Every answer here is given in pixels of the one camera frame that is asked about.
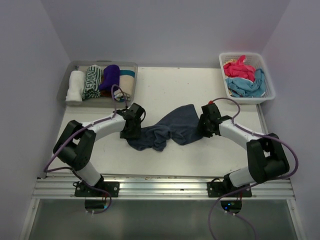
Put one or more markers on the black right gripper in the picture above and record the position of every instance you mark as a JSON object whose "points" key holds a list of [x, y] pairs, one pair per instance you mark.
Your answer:
{"points": [[203, 133]]}

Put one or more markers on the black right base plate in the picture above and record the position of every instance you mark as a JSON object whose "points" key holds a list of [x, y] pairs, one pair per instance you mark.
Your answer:
{"points": [[216, 189]]}

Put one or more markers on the dark grey towel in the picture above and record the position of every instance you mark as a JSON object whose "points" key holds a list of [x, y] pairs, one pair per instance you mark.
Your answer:
{"points": [[180, 125]]}

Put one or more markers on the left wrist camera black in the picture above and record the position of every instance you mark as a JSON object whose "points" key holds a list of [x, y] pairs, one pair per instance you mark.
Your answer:
{"points": [[135, 112]]}

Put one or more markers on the purple towel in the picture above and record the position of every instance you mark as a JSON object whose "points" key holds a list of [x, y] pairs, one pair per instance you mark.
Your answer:
{"points": [[111, 76]]}

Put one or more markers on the pink object in basket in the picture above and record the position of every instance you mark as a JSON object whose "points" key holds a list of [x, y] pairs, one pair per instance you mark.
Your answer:
{"points": [[237, 68]]}

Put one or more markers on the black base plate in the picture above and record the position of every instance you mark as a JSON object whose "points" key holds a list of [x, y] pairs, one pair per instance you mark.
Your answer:
{"points": [[216, 189], [82, 190]]}

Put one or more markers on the white rolled towel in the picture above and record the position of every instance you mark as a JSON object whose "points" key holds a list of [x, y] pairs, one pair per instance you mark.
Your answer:
{"points": [[75, 87]]}

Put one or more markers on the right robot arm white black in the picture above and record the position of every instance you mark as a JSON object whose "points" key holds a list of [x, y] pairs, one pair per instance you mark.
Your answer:
{"points": [[266, 159]]}

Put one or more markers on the clear plastic tray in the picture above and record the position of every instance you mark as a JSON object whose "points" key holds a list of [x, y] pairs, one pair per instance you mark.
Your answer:
{"points": [[102, 102]]}

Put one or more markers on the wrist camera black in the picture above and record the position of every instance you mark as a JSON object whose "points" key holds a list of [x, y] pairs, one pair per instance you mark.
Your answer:
{"points": [[135, 112], [211, 111]]}

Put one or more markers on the white plastic laundry basket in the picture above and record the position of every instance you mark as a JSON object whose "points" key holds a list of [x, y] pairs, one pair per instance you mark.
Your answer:
{"points": [[255, 60]]}

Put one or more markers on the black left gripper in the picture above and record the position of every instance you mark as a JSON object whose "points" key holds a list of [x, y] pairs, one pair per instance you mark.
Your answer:
{"points": [[135, 133]]}

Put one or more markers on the green striped rolled towel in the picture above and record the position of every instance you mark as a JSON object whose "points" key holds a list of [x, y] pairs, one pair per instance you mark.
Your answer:
{"points": [[92, 81]]}

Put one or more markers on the light blue crumpled towel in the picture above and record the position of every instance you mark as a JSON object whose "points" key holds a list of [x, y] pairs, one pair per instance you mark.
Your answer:
{"points": [[245, 88]]}

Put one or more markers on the brown rolled towel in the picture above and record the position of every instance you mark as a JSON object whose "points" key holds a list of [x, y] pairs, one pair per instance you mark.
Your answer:
{"points": [[106, 94]]}

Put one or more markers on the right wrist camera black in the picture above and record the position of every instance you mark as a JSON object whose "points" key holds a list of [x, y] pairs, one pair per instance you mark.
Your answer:
{"points": [[211, 111]]}

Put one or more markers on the aluminium mounting rail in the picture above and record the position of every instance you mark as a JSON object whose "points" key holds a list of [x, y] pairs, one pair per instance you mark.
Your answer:
{"points": [[138, 187]]}

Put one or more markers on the beige teal rolled towel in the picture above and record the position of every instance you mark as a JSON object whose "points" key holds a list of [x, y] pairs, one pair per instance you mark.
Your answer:
{"points": [[126, 84]]}

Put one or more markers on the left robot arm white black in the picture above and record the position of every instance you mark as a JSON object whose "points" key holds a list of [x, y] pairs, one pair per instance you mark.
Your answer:
{"points": [[75, 145]]}

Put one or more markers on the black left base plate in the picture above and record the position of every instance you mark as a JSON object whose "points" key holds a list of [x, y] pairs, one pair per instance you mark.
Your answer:
{"points": [[82, 190]]}

